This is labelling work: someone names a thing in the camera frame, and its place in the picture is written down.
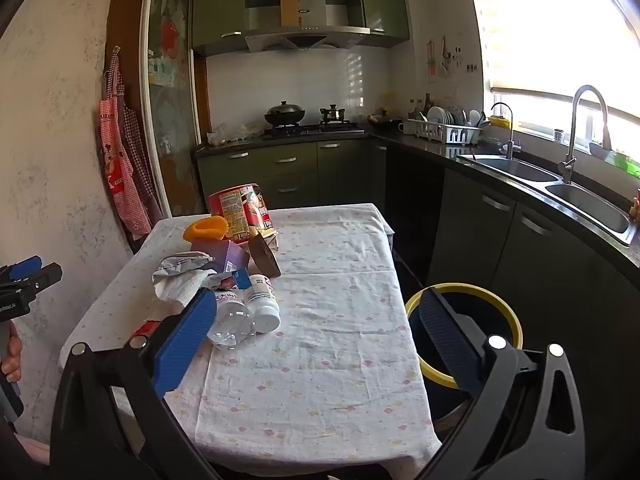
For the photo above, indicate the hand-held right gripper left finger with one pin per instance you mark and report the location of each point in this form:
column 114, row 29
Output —
column 185, row 340

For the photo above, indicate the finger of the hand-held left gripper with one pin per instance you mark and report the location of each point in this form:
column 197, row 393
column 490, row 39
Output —
column 25, row 267
column 46, row 276

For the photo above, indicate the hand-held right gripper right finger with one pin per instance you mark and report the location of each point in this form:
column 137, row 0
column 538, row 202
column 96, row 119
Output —
column 445, row 340

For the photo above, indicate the clear plastic bottle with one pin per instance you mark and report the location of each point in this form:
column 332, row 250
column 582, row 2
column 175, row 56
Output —
column 231, row 322

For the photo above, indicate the yellow rimmed dark bin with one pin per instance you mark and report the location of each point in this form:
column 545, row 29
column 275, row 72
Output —
column 510, row 317

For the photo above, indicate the silver foil packet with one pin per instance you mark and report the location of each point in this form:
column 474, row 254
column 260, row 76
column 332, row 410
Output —
column 182, row 264

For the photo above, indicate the small white plastic bottle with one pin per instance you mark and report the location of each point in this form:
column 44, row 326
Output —
column 262, row 302

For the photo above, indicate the orange foam fruit net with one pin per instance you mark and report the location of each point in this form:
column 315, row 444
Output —
column 205, row 230

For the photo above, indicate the red soda can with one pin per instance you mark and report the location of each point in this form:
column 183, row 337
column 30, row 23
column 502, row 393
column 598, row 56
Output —
column 232, row 210

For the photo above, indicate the person's left hand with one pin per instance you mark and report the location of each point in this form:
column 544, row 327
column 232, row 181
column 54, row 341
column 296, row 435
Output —
column 12, row 355

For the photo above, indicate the red wrapper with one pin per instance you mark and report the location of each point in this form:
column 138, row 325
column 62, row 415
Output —
column 142, row 330

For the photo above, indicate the crumpled white tissue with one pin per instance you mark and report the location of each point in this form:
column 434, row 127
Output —
column 175, row 290

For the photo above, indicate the blue clip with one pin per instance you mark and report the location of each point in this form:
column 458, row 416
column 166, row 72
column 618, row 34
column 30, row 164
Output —
column 241, row 278

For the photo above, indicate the purple box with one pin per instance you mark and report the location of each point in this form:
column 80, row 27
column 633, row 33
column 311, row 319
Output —
column 225, row 255

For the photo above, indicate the dark brown cup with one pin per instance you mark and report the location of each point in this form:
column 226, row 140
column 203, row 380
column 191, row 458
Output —
column 265, row 256

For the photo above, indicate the white floral tablecloth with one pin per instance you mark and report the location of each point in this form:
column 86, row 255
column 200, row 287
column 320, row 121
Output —
column 325, row 350

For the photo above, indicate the dark cabinets under sink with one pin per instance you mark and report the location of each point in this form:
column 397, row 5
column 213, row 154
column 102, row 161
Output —
column 550, row 270

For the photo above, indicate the red checked apron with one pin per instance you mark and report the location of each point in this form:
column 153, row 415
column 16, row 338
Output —
column 117, row 160

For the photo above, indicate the dark checked apron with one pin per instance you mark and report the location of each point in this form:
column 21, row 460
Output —
column 140, row 160

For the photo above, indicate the black kitchen countertop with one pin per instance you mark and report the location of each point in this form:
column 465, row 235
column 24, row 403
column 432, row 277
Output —
column 430, row 141

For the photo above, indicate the green lower cabinets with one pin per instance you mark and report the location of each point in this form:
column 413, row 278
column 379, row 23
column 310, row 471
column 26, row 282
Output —
column 290, row 170

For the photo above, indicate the green cabinets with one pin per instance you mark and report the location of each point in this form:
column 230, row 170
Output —
column 217, row 5
column 290, row 170

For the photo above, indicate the steel double sink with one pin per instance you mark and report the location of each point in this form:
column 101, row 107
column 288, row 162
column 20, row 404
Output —
column 590, row 202

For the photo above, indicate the small curved faucet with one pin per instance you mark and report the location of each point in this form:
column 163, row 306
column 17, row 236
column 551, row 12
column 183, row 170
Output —
column 510, row 147

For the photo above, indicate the white dish rack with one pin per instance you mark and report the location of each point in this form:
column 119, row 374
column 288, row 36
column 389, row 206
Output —
column 450, row 132

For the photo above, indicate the clear plastic bags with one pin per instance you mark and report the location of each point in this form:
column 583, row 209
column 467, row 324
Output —
column 230, row 132

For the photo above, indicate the glass sliding door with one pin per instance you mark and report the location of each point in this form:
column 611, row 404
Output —
column 167, row 95

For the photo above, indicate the tall steel faucet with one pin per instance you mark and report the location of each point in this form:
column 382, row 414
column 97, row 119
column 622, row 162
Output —
column 570, row 160

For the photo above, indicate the yellow container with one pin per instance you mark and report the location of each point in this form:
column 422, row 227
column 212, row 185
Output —
column 500, row 122

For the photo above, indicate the black gas stove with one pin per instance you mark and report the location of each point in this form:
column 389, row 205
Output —
column 315, row 130

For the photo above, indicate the black wok with lid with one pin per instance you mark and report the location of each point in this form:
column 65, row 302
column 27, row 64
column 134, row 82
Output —
column 284, row 112

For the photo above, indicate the small steel pot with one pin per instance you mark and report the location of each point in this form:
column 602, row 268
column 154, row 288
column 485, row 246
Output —
column 332, row 114

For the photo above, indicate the green plastic item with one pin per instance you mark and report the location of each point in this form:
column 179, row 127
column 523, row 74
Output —
column 627, row 164

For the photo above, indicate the green upper cabinets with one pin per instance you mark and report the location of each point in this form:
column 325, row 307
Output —
column 217, row 5

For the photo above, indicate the window blind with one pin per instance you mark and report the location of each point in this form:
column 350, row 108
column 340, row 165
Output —
column 540, row 25

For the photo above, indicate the steel range hood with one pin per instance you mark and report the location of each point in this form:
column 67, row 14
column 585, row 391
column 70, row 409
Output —
column 305, row 30

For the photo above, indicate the cardboard piece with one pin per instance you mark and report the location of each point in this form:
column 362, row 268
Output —
column 291, row 7

